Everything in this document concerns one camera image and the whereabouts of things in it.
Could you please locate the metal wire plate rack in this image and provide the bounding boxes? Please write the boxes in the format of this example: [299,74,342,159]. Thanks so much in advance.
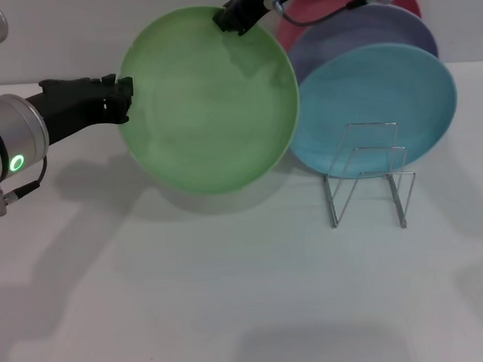
[320,118,420,232]

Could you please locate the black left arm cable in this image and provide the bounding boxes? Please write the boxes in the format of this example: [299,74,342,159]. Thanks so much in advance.
[0,154,52,217]

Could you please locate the blue round plate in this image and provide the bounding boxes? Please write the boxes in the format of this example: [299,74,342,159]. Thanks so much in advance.
[284,38,462,183]

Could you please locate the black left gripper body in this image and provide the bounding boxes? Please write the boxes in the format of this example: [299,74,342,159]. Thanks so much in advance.
[25,75,108,147]

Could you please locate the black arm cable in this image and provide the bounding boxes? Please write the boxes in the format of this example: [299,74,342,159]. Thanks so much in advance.
[273,0,373,29]
[0,154,52,217]

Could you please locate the pink round plate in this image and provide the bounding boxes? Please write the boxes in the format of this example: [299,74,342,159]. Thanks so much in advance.
[274,0,424,53]

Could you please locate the green round plate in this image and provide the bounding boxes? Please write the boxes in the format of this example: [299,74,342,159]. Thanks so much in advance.
[110,0,306,200]

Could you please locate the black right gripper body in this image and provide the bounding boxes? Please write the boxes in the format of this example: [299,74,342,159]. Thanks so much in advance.
[222,0,277,23]

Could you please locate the purple round plate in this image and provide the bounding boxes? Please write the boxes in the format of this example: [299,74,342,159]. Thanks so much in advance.
[286,0,441,87]

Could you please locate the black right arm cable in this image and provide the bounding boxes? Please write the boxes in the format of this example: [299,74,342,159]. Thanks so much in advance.
[273,0,373,29]

